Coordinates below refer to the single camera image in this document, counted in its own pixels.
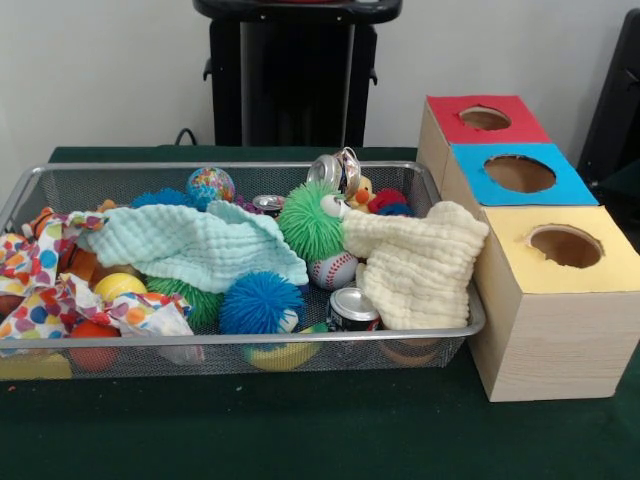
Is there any blue spiky rubber ball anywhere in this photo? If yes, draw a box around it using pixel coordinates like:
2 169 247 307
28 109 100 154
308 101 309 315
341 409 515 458
218 272 307 337

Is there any green spiky rubber ball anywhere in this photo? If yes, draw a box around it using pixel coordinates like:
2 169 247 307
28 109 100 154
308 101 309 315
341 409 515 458
276 180 353 263

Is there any cream knitted cloth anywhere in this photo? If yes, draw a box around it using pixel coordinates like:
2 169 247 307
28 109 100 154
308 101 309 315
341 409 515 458
342 200 492 331

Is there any dark green spiky ball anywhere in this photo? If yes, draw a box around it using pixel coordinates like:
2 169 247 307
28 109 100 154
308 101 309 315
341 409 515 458
148 276 225 331

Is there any black labelled silver can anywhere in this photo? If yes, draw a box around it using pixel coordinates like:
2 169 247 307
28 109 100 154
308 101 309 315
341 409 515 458
328 286 382 332

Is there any mint green fuzzy cloth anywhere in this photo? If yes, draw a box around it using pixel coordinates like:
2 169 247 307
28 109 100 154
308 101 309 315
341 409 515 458
78 202 309 293

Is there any small globe ball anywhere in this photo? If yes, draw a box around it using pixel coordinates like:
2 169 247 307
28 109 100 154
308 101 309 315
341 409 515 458
186 166 238 206

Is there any red orange smooth ball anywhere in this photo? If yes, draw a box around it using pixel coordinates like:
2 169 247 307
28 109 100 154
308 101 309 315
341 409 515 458
66 320 121 373

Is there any wooden box with three holes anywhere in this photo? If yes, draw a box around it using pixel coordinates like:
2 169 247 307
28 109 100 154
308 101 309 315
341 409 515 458
415 95 640 403

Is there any shallow wire mesh bin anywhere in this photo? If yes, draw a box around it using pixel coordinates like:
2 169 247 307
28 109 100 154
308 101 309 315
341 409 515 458
0 160 486 379

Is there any polka dot colourful cloth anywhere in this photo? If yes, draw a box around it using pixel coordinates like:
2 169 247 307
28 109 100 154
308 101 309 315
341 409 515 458
0 210 193 341

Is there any crushed silver can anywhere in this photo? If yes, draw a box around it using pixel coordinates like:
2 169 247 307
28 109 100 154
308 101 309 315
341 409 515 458
307 148 363 197

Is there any yellow smooth ball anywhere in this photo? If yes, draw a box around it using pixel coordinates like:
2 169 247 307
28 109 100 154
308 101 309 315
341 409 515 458
93 272 149 303

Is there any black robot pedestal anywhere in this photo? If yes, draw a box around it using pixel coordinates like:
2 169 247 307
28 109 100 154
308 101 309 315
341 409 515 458
193 0 403 149

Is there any black upright panel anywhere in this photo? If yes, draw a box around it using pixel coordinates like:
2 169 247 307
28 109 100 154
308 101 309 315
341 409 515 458
578 8 640 201

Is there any white baseball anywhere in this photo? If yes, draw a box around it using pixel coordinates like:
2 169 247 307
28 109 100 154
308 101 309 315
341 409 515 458
308 250 359 292

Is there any dark green side table cloth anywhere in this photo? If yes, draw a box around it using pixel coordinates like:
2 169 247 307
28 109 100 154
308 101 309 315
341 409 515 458
598 158 640 201

